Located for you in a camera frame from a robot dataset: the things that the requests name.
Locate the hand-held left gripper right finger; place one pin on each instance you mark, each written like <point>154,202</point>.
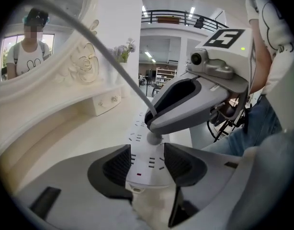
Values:
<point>209,176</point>

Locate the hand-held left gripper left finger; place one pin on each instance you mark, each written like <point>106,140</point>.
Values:
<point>72,176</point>

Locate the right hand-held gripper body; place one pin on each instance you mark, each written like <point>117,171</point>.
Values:
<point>235,61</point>

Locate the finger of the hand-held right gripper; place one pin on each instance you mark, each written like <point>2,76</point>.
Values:
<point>178,92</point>
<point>185,116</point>

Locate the white power strip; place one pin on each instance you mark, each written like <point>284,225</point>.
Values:
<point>147,169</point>

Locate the person's right forearm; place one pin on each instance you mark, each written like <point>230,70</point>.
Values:
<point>262,61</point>

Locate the white storage shelf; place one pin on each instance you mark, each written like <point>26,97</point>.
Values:
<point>166,75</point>

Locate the dark chair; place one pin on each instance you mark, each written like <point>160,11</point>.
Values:
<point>156,87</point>

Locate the white printed t-shirt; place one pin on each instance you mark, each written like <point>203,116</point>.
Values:
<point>281,66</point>

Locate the white flower vase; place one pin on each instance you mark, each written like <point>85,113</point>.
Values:
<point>124,80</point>

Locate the white dressing table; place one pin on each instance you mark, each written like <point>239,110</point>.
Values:
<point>41,121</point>

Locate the purple artificial flowers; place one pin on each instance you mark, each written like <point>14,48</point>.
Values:
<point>124,50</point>

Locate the blue jeans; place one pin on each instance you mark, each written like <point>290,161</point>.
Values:
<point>262,128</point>

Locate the small white vanity drawer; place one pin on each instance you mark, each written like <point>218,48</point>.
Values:
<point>106,103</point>

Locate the black balcony railing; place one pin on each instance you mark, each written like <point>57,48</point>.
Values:
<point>166,10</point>

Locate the white ornate vanity mirror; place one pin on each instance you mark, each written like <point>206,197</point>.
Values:
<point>83,63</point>

